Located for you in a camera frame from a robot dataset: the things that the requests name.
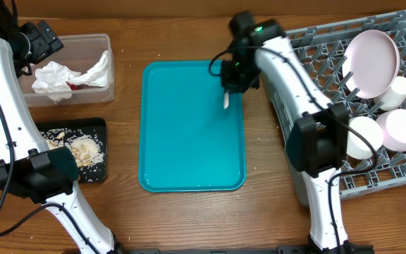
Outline black food waste tray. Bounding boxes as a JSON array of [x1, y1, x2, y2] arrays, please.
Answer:
[[36, 117, 107, 183]]

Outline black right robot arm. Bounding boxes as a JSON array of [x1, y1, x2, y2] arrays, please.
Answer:
[[218, 11, 353, 253]]

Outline teal plastic tray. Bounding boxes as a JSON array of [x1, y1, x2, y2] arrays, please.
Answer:
[[138, 61, 247, 193]]

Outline pink bowl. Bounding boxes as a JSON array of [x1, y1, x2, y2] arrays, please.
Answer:
[[376, 109, 406, 152]]

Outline red snack wrapper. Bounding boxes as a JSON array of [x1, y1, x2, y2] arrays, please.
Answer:
[[66, 82, 78, 90]]

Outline rice and peanut leftovers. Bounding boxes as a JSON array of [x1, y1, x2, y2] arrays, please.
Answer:
[[40, 128, 106, 170]]

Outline clear plastic bin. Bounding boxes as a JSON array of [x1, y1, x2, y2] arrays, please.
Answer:
[[18, 34, 115, 107]]

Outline white upturned cup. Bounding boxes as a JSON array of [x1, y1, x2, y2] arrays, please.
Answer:
[[374, 76, 406, 111]]

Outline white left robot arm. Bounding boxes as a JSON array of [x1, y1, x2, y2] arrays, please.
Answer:
[[0, 0, 123, 253]]

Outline pink plate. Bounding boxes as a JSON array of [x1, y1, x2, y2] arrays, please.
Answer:
[[342, 30, 400, 99]]

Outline grey dishwasher rack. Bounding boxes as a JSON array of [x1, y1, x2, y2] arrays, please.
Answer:
[[259, 9, 406, 207]]

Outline white plastic fork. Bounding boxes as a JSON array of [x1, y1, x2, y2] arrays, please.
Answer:
[[223, 92, 230, 109]]

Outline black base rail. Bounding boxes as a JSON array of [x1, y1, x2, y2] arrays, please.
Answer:
[[61, 245, 376, 254]]

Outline white napkin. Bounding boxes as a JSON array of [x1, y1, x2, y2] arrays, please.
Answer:
[[32, 50, 109, 102]]

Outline white bowl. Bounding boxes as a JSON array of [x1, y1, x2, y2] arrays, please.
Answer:
[[345, 116, 384, 160]]

